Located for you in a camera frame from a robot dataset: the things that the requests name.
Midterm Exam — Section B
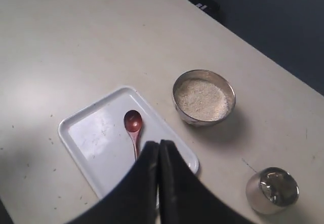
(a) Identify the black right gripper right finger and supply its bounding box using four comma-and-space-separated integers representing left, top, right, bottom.
158, 140, 251, 223

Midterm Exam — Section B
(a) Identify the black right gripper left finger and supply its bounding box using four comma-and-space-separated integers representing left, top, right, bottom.
70, 141, 159, 223

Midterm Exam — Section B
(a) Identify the dark red wooden spoon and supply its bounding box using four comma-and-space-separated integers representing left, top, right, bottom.
124, 109, 143, 160

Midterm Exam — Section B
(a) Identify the steel cup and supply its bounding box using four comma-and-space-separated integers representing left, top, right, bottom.
246, 167, 299, 215

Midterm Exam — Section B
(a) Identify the steel bowl of rice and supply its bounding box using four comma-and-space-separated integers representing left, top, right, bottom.
172, 69, 236, 127

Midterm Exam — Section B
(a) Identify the white plastic tray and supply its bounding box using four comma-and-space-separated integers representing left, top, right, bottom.
58, 86, 199, 199

